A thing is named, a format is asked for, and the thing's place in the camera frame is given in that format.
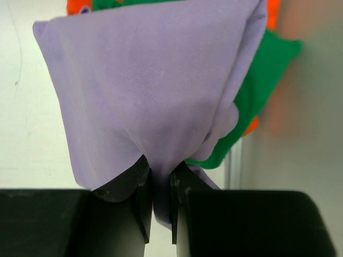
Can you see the orange folded t shirt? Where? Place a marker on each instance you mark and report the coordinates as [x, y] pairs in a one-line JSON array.
[[272, 16]]

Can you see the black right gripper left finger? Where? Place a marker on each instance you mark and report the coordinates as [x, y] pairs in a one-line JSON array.
[[113, 220]]

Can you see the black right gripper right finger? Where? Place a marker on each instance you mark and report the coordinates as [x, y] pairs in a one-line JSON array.
[[209, 222]]

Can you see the green folded t shirt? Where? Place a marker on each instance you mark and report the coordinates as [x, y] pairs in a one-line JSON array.
[[174, 81]]

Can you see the purple t shirt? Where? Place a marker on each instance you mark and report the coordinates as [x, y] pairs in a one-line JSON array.
[[65, 43]]

